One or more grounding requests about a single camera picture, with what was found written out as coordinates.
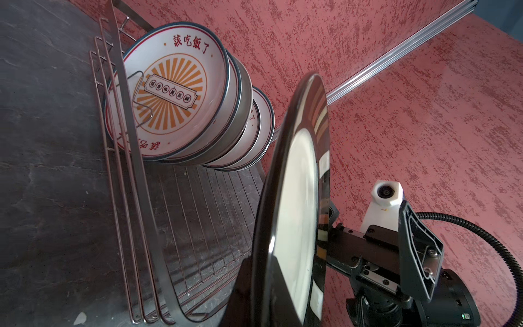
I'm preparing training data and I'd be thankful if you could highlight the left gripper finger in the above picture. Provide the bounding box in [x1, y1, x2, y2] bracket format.
[219, 257, 252, 327]

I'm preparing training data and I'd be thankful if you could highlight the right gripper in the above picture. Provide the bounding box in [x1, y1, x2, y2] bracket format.
[327, 201, 444, 302]

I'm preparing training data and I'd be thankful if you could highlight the dark rimmed cream plate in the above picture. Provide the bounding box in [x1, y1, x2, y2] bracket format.
[251, 72, 330, 326]

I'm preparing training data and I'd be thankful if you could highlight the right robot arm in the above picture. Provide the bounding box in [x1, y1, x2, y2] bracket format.
[327, 201, 481, 326]

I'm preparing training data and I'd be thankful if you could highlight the orange sunburst plate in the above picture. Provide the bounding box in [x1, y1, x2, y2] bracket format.
[204, 100, 260, 169]
[123, 22, 230, 162]
[220, 87, 275, 172]

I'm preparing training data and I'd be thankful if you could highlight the orange sunburst plate front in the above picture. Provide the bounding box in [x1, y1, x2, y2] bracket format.
[123, 22, 230, 162]

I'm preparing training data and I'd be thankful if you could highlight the right corner aluminium profile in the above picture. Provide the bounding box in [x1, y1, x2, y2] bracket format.
[255, 1, 478, 134]

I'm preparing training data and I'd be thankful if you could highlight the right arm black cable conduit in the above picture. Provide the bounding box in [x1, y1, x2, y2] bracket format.
[415, 211, 523, 327]

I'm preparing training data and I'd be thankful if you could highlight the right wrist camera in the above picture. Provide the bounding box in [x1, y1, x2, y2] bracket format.
[360, 180, 403, 234]

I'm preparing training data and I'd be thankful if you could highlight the metal wire dish rack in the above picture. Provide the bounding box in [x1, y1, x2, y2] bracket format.
[89, 1, 263, 326]

